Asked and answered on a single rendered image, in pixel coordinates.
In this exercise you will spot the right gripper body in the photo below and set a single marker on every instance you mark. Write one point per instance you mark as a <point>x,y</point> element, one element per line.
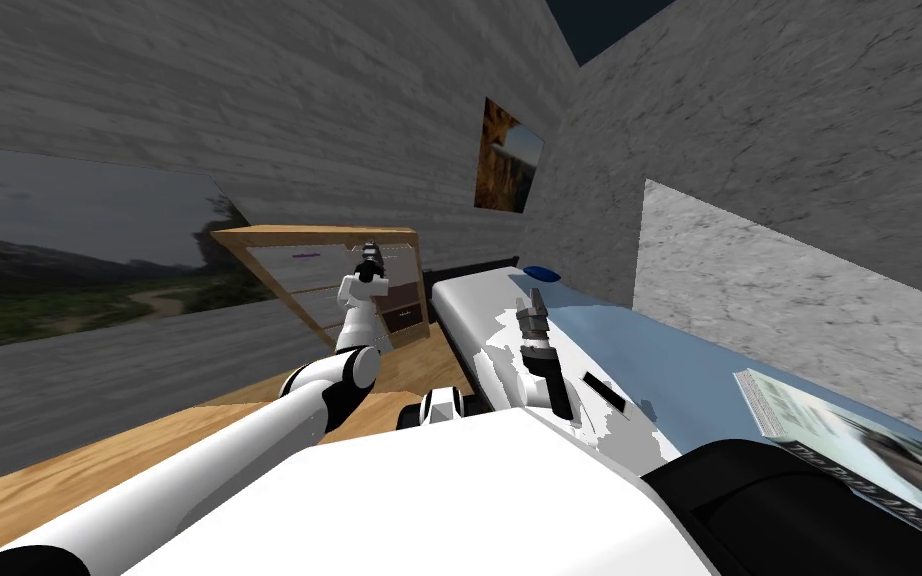
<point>534,328</point>

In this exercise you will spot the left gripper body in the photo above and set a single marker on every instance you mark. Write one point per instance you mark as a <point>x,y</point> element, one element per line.
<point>370,264</point>

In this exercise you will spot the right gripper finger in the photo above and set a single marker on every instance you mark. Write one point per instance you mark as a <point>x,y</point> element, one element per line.
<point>538,301</point>

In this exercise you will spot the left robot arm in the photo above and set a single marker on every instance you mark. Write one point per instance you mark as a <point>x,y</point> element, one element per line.
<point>189,480</point>

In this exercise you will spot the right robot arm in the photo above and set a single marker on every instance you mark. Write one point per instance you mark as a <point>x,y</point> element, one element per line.
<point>789,512</point>

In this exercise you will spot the blue oval object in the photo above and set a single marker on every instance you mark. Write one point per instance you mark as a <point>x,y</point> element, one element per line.
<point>542,274</point>

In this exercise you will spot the wooden cabinet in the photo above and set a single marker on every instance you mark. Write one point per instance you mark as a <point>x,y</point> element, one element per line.
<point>313,276</point>

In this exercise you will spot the black flat rectangle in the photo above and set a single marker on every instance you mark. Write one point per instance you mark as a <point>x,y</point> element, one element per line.
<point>604,391</point>

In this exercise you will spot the pale blue desk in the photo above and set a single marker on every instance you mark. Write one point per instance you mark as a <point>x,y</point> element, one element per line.
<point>669,376</point>

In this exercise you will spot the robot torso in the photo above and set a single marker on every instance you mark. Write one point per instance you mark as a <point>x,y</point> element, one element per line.
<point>445,496</point>

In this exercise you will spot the window with landscape view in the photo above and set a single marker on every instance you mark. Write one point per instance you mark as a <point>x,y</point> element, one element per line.
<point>69,256</point>

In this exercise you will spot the grey book with photo cover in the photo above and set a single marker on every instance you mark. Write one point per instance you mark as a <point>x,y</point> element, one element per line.
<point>845,436</point>

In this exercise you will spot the brown and blue wall picture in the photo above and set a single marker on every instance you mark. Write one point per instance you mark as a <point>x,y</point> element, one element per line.
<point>507,158</point>

